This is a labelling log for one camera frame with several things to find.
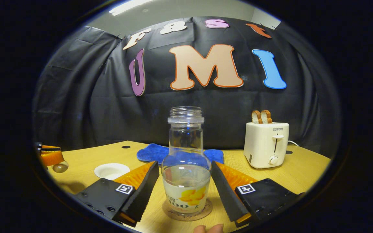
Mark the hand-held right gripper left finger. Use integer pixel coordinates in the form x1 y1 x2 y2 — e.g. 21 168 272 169
75 161 160 227

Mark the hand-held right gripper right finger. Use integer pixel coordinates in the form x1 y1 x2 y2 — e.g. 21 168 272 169
211 161 305 228

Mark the yellow ceramic teacup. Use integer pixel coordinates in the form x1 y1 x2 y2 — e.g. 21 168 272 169
94 163 130 181

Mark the clear glass water bottle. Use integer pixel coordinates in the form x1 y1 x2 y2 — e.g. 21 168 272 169
161 107 212 216

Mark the round wooden coaster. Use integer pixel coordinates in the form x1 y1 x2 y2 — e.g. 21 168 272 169
162 197 213 221

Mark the blue towel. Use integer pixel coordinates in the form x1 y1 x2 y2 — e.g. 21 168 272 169
137 143 224 165

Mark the cream white toaster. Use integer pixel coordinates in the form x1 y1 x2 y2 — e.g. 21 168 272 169
243 122 290 169

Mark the black backdrop cloth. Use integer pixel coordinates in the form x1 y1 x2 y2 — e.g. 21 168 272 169
33 16 341 159

